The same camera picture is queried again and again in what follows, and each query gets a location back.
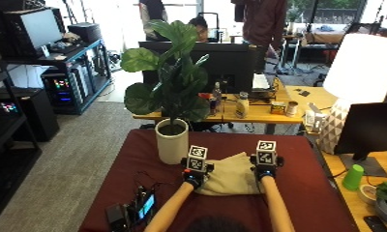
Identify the person's left hand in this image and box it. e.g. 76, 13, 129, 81
179, 156, 215, 190

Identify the person's right hand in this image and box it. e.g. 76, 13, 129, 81
249, 153, 287, 182

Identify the beige cloth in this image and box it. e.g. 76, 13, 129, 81
193, 151, 264, 197

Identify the white marker cube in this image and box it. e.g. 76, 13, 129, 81
185, 144, 209, 173
255, 140, 279, 167

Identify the dark red tablecloth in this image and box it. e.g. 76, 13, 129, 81
78, 128, 361, 232

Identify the white plant pot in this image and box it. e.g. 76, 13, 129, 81
153, 118, 191, 165

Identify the black device with lit screen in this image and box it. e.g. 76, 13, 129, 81
104, 186, 159, 230

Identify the small white box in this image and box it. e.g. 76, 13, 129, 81
303, 102, 328, 133

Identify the small yellow box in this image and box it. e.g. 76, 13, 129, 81
269, 101, 288, 116

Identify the green plastic cup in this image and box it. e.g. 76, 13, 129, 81
341, 163, 365, 191

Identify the white cylindrical cup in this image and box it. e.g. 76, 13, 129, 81
285, 101, 299, 118

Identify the cream squeeze bottle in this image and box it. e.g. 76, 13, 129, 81
235, 91, 251, 120

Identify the patterned white lamp base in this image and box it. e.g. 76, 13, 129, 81
316, 98, 355, 156

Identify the light wooden side desk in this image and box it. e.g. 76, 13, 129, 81
285, 85, 387, 232

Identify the white tape roll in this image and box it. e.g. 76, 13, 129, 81
357, 184, 380, 206

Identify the clear plastic bottle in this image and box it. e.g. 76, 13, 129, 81
212, 81, 223, 110

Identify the black monitor with stand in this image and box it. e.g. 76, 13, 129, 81
332, 101, 387, 179

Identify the black phone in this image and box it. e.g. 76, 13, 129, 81
363, 215, 387, 232

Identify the large-leaf green plant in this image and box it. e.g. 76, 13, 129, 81
119, 19, 212, 130

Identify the large black monitor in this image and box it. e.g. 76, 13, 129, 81
136, 41, 257, 95

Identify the white lamp shade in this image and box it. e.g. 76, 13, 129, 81
323, 33, 387, 104

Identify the blue metal shelf cart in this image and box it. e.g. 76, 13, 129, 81
0, 39, 113, 116

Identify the computer tower with coloured lights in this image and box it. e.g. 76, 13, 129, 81
40, 68, 84, 108

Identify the black computer tower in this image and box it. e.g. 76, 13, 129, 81
0, 86, 60, 143

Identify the black shelf unit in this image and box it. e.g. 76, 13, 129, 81
0, 71, 44, 220

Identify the black box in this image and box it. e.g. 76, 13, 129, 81
66, 21, 103, 44

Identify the black-framed monitor on shelf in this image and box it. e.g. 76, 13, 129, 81
2, 7, 67, 59

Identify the black cable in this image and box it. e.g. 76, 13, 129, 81
133, 169, 177, 194

